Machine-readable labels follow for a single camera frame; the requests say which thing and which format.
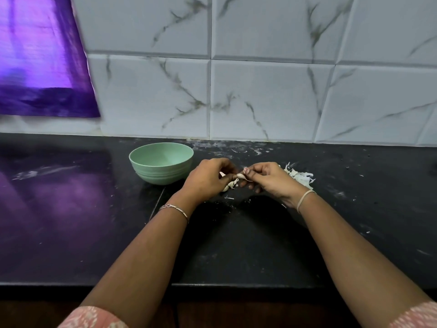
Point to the pile of white garlic peels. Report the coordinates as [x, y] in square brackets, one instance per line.
[300, 176]

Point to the pink patterned left sleeve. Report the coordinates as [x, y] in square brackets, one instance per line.
[92, 317]

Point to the mint green bowl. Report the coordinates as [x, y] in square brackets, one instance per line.
[161, 162]

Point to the person's left hand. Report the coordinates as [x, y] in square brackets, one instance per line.
[205, 179]

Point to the garlic clove cluster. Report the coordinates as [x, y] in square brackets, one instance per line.
[231, 183]

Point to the pink patterned sleeve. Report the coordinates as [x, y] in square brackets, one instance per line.
[92, 317]
[416, 315]

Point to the person's left forearm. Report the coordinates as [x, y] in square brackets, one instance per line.
[140, 263]

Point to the person's right hand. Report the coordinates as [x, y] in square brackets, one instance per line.
[273, 179]

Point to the person's right forearm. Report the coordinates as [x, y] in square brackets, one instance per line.
[365, 259]

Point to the purple cloth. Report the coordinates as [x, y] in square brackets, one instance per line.
[44, 54]

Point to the pink patterned right sleeve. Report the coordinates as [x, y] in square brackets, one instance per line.
[416, 315]

